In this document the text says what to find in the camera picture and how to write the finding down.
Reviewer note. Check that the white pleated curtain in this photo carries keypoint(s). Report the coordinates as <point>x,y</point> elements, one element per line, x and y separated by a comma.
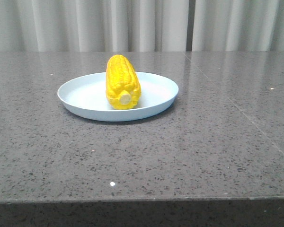
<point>141,25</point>

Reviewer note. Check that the yellow plastic corn cob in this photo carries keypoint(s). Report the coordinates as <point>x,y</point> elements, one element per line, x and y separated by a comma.
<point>123,89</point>

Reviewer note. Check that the light blue round plate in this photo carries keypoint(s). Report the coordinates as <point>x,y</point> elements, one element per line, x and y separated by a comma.
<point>85,97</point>

